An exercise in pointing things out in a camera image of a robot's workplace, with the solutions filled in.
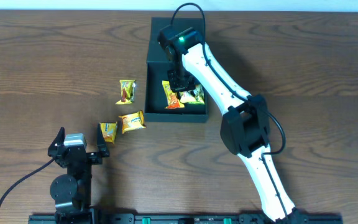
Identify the dark green open box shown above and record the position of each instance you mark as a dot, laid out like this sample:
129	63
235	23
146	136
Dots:
155	98

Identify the yellow chocolate cake snack packet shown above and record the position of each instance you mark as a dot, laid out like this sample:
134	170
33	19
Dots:
187	97

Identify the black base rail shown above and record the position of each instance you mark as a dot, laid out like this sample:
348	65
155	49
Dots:
127	218

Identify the green pandan cake snack packet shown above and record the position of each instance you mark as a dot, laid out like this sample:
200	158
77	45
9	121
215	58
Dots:
197	95

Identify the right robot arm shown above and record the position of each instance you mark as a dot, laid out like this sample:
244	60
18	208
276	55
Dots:
245	118

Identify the yellow chocolate wafer snack packet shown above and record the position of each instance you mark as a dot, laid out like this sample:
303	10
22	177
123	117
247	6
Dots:
127	88

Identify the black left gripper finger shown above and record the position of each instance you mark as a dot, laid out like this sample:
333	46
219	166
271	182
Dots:
101	143
57	143

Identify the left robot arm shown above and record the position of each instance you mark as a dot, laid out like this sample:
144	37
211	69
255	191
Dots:
72	191

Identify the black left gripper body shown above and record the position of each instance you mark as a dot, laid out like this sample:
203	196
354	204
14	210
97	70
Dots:
85	172

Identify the orange cracker snack packet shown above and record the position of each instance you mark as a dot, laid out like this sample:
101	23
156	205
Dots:
131	122

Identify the yellow cheddar sandwich snack packet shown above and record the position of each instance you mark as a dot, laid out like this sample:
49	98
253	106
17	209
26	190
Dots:
109	131

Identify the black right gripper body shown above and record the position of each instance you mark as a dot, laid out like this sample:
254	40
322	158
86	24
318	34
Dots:
181	81

